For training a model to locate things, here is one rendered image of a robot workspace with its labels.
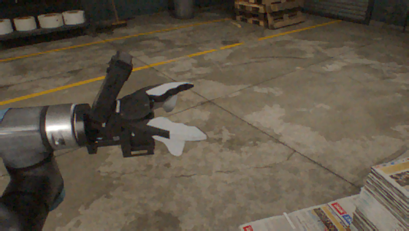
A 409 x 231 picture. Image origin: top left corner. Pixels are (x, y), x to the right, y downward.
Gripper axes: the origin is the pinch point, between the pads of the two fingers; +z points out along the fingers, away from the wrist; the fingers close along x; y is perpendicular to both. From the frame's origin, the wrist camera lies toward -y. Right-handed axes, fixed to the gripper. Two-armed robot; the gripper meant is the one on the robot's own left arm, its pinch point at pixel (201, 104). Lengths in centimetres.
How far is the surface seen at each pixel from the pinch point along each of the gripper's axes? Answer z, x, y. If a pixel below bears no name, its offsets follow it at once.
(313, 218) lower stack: 45, -13, 66
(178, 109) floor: 11, -208, 153
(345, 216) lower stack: 57, -12, 66
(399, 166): 42.1, 6.7, 16.0
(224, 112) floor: 56, -191, 151
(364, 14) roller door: 461, -535, 175
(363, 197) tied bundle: 35.9, 7.3, 24.4
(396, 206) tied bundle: 37.1, 13.9, 18.9
